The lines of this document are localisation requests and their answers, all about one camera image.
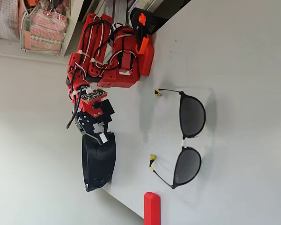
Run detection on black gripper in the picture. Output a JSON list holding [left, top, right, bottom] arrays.
[[75, 99, 115, 145]]

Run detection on black sunglasses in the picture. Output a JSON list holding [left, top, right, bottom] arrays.
[[148, 88, 206, 190]]

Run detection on red robot arm base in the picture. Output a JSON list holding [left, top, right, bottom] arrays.
[[111, 24, 155, 77]]

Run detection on red rectangular block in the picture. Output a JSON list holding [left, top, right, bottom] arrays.
[[144, 191, 162, 225]]

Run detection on white shelf unit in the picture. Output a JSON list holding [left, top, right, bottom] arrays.
[[0, 0, 160, 64]]

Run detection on clear bag with pink boxes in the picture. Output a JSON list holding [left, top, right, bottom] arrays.
[[20, 0, 72, 57]]

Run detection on black orange table clamp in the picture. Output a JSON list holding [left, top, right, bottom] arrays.
[[130, 7, 169, 54]]

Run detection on white checked cloth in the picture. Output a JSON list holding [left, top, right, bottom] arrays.
[[0, 0, 21, 42]]

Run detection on black camera cable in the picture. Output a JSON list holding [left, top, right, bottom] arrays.
[[66, 20, 114, 129]]

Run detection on red mount camera circuit board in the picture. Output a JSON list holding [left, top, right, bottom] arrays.
[[81, 88, 108, 117]]

